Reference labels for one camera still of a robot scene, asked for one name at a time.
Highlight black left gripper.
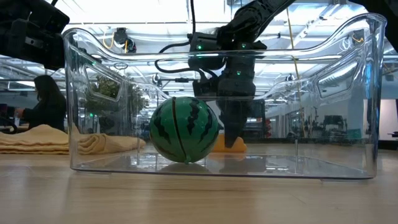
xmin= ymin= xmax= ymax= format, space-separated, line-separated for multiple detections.
xmin=9 ymin=18 xmax=65 ymax=70

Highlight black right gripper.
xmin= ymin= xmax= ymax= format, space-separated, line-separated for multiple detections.
xmin=192 ymin=57 xmax=266 ymax=149

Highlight orange toy fruit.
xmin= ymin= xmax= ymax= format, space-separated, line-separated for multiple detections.
xmin=212 ymin=133 xmax=248 ymax=153

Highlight green toy watermelon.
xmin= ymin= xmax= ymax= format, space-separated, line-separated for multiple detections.
xmin=149 ymin=96 xmax=220 ymax=165

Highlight clear plastic container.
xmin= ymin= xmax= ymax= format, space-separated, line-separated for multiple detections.
xmin=63 ymin=12 xmax=387 ymax=180

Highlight person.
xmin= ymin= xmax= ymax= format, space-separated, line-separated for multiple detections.
xmin=16 ymin=74 xmax=68 ymax=133

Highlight artificial plant white flowers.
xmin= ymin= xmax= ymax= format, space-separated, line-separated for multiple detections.
xmin=86 ymin=73 xmax=150 ymax=135

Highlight folded yellow towel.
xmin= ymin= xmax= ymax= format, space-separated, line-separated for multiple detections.
xmin=0 ymin=124 xmax=147 ymax=156

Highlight black equipment stand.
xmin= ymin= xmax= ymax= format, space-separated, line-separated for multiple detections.
xmin=323 ymin=114 xmax=348 ymax=138

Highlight black ceiling cable reel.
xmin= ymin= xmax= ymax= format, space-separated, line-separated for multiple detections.
xmin=113 ymin=27 xmax=137 ymax=54

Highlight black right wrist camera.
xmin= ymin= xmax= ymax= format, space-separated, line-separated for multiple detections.
xmin=188 ymin=30 xmax=226 ymax=71

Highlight yellow hanging cable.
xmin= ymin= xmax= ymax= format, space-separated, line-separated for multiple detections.
xmin=285 ymin=7 xmax=307 ymax=139

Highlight black camera cable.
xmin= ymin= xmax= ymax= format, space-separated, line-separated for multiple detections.
xmin=154 ymin=0 xmax=218 ymax=78

